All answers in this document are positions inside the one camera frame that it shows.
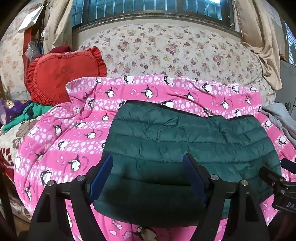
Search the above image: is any dark green puffer jacket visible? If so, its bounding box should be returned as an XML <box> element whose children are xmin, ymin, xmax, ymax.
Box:
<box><xmin>93</xmin><ymin>100</ymin><xmax>281</xmax><ymax>227</ymax></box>

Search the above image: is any grey garment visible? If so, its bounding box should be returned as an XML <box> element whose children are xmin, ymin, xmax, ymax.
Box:
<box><xmin>261</xmin><ymin>103</ymin><xmax>296</xmax><ymax>147</ymax></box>

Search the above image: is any pink penguin blanket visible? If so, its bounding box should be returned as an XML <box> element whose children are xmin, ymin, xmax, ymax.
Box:
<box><xmin>14</xmin><ymin>74</ymin><xmax>296</xmax><ymax>241</ymax></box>

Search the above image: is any green cloth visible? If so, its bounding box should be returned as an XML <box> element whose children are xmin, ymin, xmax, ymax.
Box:
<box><xmin>1</xmin><ymin>101</ymin><xmax>52</xmax><ymax>133</ymax></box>

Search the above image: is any purple cloth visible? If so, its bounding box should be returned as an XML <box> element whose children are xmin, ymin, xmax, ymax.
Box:
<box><xmin>1</xmin><ymin>99</ymin><xmax>32</xmax><ymax>125</ymax></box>

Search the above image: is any beige curtain right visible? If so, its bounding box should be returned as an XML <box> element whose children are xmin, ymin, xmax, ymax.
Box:
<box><xmin>235</xmin><ymin>1</ymin><xmax>282</xmax><ymax>90</ymax></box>

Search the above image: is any beige curtain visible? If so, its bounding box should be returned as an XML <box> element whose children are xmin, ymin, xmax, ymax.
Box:
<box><xmin>42</xmin><ymin>0</ymin><xmax>74</xmax><ymax>54</ymax></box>
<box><xmin>235</xmin><ymin>1</ymin><xmax>282</xmax><ymax>90</ymax></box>

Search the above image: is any red heart ruffled pillow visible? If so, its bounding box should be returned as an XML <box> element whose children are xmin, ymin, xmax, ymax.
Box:
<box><xmin>25</xmin><ymin>47</ymin><xmax>107</xmax><ymax>106</ymax></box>

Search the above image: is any floral quilt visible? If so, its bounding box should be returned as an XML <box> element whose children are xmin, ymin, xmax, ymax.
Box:
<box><xmin>79</xmin><ymin>23</ymin><xmax>276</xmax><ymax>104</ymax></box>

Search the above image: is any window with bars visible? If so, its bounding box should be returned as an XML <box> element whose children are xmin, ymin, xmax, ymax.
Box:
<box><xmin>71</xmin><ymin>0</ymin><xmax>234</xmax><ymax>28</ymax></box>

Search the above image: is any beige curtain left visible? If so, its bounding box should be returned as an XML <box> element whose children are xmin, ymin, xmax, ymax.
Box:
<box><xmin>42</xmin><ymin>0</ymin><xmax>74</xmax><ymax>54</ymax></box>

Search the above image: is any white plastic bag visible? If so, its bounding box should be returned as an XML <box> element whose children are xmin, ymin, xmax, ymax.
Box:
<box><xmin>18</xmin><ymin>5</ymin><xmax>44</xmax><ymax>33</ymax></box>

